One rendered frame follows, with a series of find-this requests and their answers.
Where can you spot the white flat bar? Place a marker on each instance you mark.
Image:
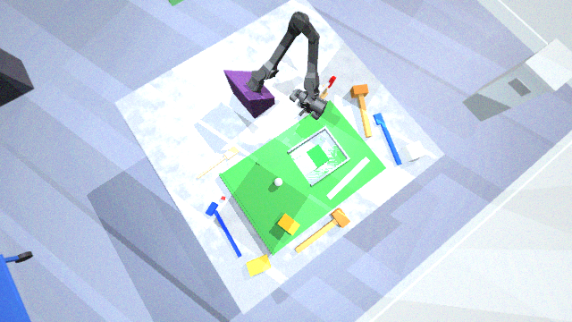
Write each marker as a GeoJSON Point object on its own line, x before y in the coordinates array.
{"type": "Point", "coordinates": [340, 185]}

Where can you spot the green flat mat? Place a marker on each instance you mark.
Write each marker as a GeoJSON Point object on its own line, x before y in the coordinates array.
{"type": "Point", "coordinates": [252, 178]}

